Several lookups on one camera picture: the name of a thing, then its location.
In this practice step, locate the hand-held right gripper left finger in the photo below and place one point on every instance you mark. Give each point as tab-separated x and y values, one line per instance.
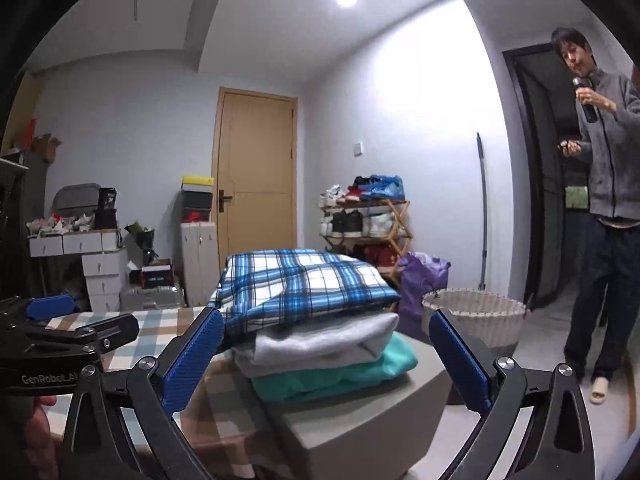
192	355

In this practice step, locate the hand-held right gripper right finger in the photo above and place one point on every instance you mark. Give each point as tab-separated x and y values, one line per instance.
457	360

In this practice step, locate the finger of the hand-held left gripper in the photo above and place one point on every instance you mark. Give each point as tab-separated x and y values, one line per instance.
50	308
117	330

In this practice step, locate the blue plaid shirt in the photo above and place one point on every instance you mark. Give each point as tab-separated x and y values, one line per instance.
310	285

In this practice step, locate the person's left hand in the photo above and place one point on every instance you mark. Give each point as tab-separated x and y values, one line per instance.
37	435

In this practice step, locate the checked tablecloth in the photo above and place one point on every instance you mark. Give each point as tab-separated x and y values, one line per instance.
150	320

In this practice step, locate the white woven laundry basket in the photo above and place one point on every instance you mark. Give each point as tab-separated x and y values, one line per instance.
475	315

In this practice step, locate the white desk with drawers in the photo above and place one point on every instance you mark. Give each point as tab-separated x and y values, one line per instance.
105	270

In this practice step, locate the black box with red stripe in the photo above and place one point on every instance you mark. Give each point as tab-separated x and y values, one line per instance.
152	275

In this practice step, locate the purple bag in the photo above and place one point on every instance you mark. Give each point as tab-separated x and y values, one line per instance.
417	290

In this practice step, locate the pile of desk clutter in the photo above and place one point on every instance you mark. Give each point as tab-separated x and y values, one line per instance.
60	224

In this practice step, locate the dark grey wardrobe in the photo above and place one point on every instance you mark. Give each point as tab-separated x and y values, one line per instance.
35	220

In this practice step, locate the dark wrapped bouquet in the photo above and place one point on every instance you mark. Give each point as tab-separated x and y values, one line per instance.
140	240

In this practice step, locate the teal folded garment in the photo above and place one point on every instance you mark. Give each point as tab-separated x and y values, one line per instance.
350	375

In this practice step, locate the grey plastic case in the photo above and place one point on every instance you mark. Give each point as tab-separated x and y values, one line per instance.
75	197

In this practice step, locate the black printed box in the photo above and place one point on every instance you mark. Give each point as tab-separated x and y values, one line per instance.
106	207

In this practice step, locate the grey folded garment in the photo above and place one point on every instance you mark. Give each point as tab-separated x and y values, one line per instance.
320	345

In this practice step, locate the red and black shoe box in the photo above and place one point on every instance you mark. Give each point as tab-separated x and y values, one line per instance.
197	216

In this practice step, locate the wooden shoe rack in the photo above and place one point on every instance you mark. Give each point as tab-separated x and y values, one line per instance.
402	220

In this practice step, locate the grey mop pole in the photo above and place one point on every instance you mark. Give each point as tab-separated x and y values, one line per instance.
482	210

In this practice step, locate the open cardboard box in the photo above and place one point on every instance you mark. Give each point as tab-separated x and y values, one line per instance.
47	146

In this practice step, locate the yellow shoe box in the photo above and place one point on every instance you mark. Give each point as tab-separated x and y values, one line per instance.
197	184

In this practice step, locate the shoe rack with shoes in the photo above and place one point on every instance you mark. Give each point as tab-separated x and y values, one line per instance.
365	210

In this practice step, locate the red paper bag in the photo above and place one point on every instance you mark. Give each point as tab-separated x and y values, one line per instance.
31	132

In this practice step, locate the large cardboard sheet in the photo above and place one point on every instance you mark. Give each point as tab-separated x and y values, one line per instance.
20	110

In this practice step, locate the wooden door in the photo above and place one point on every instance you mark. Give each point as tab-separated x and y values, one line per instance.
255	160

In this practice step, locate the black microphone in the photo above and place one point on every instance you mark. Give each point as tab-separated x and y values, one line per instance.
586	102

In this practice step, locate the black door frame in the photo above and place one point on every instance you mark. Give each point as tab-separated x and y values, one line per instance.
535	160

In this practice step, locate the white light switch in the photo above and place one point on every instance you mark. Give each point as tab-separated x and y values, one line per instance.
357	149

